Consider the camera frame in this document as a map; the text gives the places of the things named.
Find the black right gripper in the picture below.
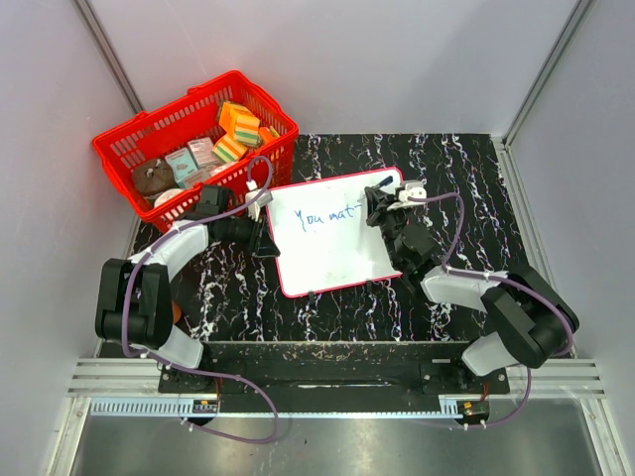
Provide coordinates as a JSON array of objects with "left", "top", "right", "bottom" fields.
[{"left": 366, "top": 186, "right": 412, "bottom": 269}]

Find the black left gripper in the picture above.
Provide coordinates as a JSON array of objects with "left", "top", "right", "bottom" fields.
[{"left": 221, "top": 209, "right": 281, "bottom": 258}]

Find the blue capped whiteboard marker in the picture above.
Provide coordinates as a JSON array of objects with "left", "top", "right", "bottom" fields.
[{"left": 360, "top": 177, "right": 393, "bottom": 201}]

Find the pink framed whiteboard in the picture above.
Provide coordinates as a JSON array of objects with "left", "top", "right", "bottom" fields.
[{"left": 267, "top": 168, "right": 403, "bottom": 298}]

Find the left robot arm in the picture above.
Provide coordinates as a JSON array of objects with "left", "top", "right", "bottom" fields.
[{"left": 95, "top": 180, "right": 280, "bottom": 393}]

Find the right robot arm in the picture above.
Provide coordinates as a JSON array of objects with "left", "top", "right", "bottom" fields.
[{"left": 364, "top": 180, "right": 579, "bottom": 393}]

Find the striped sponge block lower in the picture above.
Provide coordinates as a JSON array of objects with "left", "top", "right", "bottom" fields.
[{"left": 212, "top": 134, "right": 248, "bottom": 164}]

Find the striped sponge block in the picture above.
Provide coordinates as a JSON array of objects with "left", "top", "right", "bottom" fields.
[
  {"left": 212, "top": 134, "right": 248, "bottom": 164},
  {"left": 232, "top": 114, "right": 261, "bottom": 148}
]

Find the pink small box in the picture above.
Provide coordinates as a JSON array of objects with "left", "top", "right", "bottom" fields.
[{"left": 188, "top": 137, "right": 218, "bottom": 168}]

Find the orange cylindrical bottle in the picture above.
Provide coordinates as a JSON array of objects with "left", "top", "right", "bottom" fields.
[{"left": 172, "top": 301, "right": 183, "bottom": 323}]

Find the teal small box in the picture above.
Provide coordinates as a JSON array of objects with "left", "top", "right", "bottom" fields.
[{"left": 165, "top": 148, "right": 198, "bottom": 188}]

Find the brown round doughnut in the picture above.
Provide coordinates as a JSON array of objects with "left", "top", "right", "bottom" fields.
[{"left": 132, "top": 159, "right": 177, "bottom": 197}]

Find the red plastic basket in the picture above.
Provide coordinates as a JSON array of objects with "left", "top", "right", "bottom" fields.
[{"left": 92, "top": 70, "right": 299, "bottom": 233}]

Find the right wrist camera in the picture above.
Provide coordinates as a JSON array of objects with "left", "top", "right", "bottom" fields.
[{"left": 395, "top": 180, "right": 428, "bottom": 206}]

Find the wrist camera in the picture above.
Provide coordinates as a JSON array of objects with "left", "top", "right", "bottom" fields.
[
  {"left": 395, "top": 180, "right": 428, "bottom": 206},
  {"left": 245, "top": 179, "right": 273, "bottom": 222}
]

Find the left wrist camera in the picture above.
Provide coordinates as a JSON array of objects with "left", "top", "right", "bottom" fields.
[{"left": 245, "top": 179, "right": 273, "bottom": 222}]

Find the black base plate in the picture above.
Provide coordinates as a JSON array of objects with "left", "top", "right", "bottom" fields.
[{"left": 160, "top": 342, "right": 504, "bottom": 394}]

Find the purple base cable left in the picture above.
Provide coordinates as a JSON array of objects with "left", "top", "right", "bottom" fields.
[{"left": 168, "top": 366, "right": 285, "bottom": 445}]

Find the aluminium rail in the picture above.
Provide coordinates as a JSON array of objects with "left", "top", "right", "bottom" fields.
[{"left": 67, "top": 359, "right": 605, "bottom": 418}]

